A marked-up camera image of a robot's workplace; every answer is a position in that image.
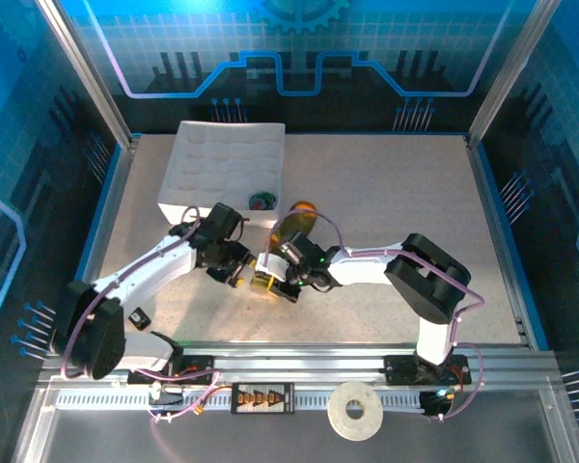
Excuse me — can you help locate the white divided storage box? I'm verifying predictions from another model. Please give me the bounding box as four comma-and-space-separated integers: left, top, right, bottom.
156, 120, 287, 231

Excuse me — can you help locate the grey green orange sock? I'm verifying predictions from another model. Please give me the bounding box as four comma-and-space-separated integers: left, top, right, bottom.
248, 191, 279, 212

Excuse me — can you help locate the aluminium upright post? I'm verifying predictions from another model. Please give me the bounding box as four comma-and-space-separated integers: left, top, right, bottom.
465, 0, 561, 146
36, 0, 140, 149

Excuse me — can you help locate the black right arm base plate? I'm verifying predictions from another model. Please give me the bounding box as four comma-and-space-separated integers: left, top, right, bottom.
383, 354, 469, 387

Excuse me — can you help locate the olive orange sock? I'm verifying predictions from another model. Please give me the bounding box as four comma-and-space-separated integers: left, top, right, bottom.
249, 201, 323, 299

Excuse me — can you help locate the white slotted cable duct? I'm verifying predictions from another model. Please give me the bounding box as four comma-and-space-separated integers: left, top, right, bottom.
55, 387, 425, 411

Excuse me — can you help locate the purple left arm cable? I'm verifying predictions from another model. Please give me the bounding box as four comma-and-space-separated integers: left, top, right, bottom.
60, 205, 222, 425

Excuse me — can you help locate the black power distribution board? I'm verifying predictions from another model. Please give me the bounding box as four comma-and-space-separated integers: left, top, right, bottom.
230, 382, 295, 415

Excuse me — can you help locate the aluminium side rail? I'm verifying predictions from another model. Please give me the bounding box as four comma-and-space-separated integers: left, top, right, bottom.
465, 134, 537, 349
62, 134, 141, 351

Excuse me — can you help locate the small black controller board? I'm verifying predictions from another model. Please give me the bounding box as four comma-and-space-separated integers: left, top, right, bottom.
422, 388, 457, 419
147, 385, 185, 409

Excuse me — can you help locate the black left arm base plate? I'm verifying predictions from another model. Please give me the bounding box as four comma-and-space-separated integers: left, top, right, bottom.
126, 354, 217, 387

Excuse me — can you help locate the white tape roll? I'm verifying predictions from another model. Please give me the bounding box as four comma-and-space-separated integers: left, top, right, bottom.
326, 380, 384, 442

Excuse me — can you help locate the aluminium frame beam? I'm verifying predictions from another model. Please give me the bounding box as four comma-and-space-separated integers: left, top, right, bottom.
38, 340, 568, 387

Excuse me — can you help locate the small black box device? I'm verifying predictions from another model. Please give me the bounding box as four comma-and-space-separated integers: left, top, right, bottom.
127, 308, 152, 332

